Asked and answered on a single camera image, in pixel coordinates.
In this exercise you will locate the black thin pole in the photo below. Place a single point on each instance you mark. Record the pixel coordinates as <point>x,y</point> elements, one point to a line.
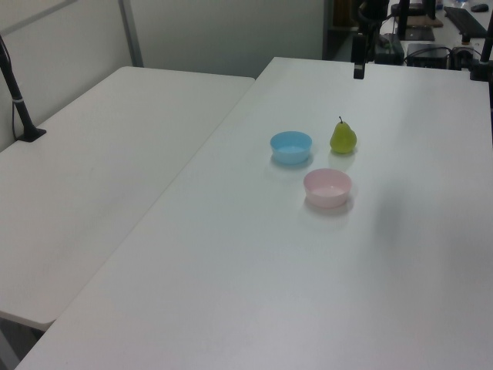
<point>403,19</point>

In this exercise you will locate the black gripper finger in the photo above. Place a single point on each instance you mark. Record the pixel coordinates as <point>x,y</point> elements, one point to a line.
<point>371,38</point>
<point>358,58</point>

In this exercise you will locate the grey metal partition post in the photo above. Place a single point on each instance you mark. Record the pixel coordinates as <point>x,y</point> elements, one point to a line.
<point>131,34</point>

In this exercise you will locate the green pear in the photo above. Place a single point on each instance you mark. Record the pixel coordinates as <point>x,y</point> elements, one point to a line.
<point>343,139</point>

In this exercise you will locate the black computer mouse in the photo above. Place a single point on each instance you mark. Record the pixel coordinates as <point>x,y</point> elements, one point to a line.
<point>479,7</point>

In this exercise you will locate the black electronics box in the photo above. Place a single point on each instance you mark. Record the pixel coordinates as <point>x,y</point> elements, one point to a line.
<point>427,54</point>

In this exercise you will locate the blue plastic bowl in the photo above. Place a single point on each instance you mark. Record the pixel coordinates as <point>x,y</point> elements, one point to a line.
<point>290,147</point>

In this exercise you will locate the black keyboard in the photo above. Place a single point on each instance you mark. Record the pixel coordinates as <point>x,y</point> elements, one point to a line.
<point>464,21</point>

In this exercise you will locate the black clamp stand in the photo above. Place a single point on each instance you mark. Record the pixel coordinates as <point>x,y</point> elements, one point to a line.
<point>481,61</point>

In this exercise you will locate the pink plastic bowl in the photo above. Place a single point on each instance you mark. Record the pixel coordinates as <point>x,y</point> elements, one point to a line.
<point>327,188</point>

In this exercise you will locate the white side table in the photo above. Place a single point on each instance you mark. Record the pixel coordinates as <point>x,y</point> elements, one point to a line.
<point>96,185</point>

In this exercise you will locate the black camera stand pole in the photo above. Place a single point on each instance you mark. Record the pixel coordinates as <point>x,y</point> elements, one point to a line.
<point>17,104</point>

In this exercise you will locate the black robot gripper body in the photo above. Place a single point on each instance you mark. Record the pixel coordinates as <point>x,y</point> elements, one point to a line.
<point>373,8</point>

